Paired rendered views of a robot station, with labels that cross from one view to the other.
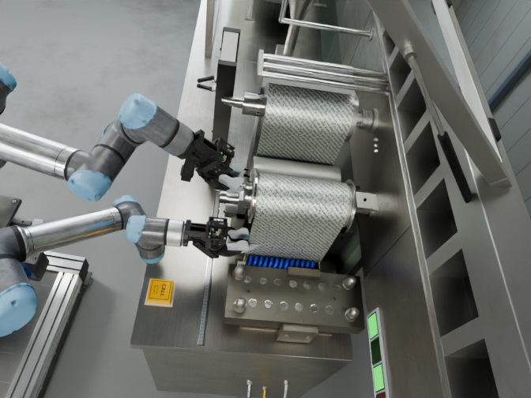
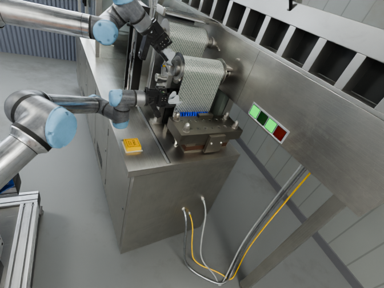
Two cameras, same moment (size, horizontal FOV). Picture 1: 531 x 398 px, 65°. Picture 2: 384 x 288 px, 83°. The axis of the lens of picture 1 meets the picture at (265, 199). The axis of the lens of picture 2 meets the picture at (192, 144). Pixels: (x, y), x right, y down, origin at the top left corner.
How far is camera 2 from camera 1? 0.78 m
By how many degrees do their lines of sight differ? 27
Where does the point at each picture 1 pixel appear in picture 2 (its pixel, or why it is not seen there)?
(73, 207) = not seen: hidden behind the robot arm
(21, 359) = (8, 268)
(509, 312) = (335, 17)
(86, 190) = (109, 30)
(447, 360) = (310, 72)
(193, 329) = (160, 158)
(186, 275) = (142, 137)
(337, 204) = (218, 64)
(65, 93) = not seen: outside the picture
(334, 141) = (200, 49)
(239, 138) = not seen: hidden behind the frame
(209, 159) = (160, 36)
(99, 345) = (64, 249)
